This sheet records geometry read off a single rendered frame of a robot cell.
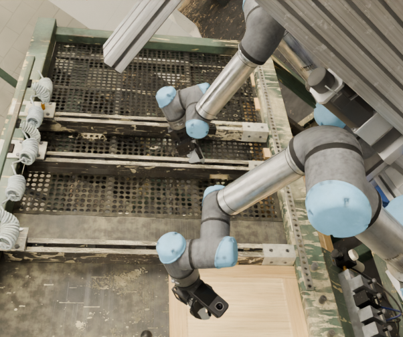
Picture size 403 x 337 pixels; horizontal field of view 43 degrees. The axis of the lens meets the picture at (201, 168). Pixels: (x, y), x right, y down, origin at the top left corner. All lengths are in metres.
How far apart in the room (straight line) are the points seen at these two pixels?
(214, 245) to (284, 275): 0.80
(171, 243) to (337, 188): 0.47
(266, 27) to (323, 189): 0.65
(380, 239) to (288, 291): 0.90
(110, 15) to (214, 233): 4.31
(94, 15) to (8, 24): 1.88
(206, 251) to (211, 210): 0.11
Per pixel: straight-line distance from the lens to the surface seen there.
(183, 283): 1.34
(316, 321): 1.90
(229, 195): 1.24
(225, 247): 1.23
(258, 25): 1.49
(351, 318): 2.01
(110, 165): 2.19
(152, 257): 1.92
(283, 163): 1.13
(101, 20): 5.42
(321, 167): 0.99
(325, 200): 0.95
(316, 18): 1.12
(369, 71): 1.23
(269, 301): 1.93
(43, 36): 2.89
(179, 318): 1.84
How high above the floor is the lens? 2.35
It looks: 32 degrees down
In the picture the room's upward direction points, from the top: 59 degrees counter-clockwise
